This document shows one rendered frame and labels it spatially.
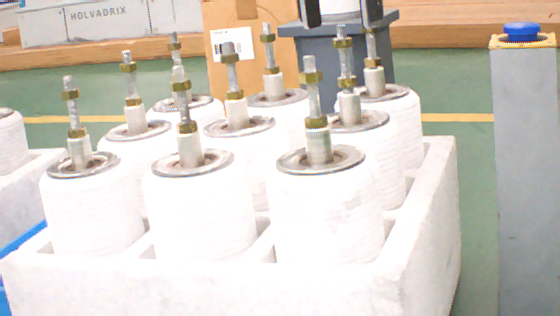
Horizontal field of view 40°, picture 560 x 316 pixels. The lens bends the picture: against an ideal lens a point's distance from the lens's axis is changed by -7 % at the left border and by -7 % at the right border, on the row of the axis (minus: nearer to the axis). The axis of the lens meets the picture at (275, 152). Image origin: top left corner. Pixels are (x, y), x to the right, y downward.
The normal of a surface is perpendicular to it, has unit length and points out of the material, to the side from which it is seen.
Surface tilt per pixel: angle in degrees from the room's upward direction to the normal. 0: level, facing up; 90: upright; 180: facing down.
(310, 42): 90
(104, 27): 90
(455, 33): 90
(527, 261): 90
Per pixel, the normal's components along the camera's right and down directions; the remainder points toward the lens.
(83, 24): -0.44, 0.30
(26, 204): 0.95, -0.03
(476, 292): -0.12, -0.95
